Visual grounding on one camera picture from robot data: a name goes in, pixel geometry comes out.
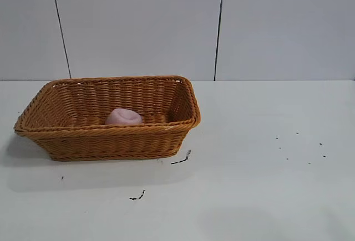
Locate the pink peach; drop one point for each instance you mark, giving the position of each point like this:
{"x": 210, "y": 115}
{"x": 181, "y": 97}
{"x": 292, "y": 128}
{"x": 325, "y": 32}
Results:
{"x": 123, "y": 117}

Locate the brown woven wicker basket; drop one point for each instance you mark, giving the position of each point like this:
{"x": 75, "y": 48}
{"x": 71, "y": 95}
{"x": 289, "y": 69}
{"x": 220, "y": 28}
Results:
{"x": 111, "y": 141}

